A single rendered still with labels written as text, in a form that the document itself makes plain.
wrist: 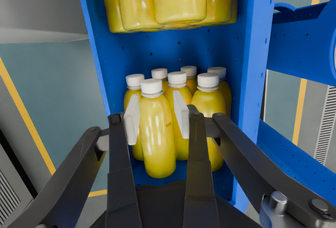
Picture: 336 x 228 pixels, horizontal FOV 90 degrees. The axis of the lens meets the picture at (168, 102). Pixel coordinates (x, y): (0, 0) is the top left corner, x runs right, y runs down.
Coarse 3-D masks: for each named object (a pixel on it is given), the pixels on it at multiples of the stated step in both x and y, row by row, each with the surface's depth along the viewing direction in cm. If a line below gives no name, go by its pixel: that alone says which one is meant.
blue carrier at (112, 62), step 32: (96, 0) 29; (256, 0) 17; (96, 32) 28; (160, 32) 41; (192, 32) 41; (224, 32) 37; (256, 32) 19; (96, 64) 27; (128, 64) 39; (160, 64) 44; (192, 64) 44; (224, 64) 39; (256, 64) 20; (256, 96) 22; (256, 128) 26; (224, 192) 35
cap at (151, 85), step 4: (144, 80) 31; (148, 80) 31; (152, 80) 30; (156, 80) 30; (160, 80) 30; (140, 84) 30; (144, 84) 29; (148, 84) 29; (152, 84) 29; (156, 84) 29; (160, 84) 30; (144, 88) 29; (148, 88) 29; (152, 88) 29; (156, 88) 29; (160, 88) 30; (144, 92) 30; (148, 92) 29; (152, 92) 29
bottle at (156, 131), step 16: (144, 96) 31; (160, 96) 31; (144, 112) 30; (160, 112) 30; (144, 128) 31; (160, 128) 30; (144, 144) 32; (160, 144) 31; (144, 160) 35; (160, 160) 33; (160, 176) 34
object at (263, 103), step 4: (264, 80) 135; (264, 84) 137; (264, 88) 138; (264, 92) 139; (264, 96) 140; (264, 100) 142; (264, 104) 143; (264, 108) 145; (260, 112) 145; (264, 112) 146; (260, 116) 147; (264, 116) 148; (264, 120) 149
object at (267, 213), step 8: (272, 192) 7; (280, 192) 7; (264, 200) 8; (272, 200) 7; (280, 200) 7; (264, 208) 7; (272, 208) 7; (280, 208) 7; (264, 216) 7; (272, 216) 7; (280, 216) 7; (288, 216) 7; (264, 224) 7; (272, 224) 7; (280, 224) 7; (288, 224) 7; (296, 224) 7
